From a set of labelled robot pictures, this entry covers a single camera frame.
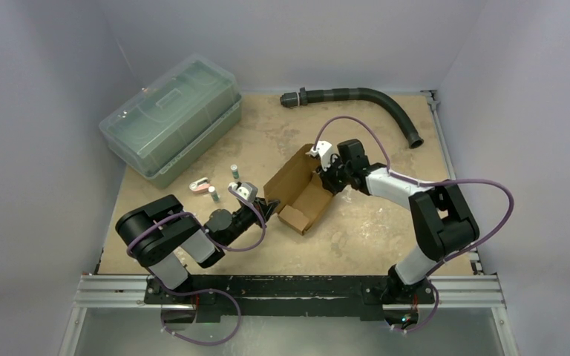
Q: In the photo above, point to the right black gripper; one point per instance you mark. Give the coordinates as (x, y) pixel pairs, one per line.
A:
(329, 173)

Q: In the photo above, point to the aluminium frame profile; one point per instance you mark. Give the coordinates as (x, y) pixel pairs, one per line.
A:
(128, 291)

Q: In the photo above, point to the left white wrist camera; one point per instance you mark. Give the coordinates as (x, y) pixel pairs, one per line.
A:
(243, 191)

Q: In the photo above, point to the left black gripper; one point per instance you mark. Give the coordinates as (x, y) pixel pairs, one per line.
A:
(265, 208)

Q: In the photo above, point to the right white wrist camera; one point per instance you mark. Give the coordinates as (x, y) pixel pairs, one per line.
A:
(324, 152)

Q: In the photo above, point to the pink white small tool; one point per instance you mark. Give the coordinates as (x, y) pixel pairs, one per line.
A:
(200, 186)

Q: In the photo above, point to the small green white vial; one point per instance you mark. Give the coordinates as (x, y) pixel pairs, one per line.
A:
(214, 194)

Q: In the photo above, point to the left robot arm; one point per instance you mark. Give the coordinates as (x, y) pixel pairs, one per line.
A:
(154, 231)

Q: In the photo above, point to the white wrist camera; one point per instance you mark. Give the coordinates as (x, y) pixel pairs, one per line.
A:
(324, 152)
(243, 191)

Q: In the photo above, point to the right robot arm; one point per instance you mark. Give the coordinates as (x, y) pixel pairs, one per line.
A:
(442, 221)

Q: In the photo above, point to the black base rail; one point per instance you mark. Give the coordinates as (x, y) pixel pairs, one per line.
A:
(369, 298)

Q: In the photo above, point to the clear plastic storage box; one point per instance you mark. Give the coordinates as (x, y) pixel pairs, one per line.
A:
(169, 124)

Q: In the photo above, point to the brown cardboard box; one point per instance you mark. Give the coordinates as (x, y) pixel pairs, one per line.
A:
(303, 200)

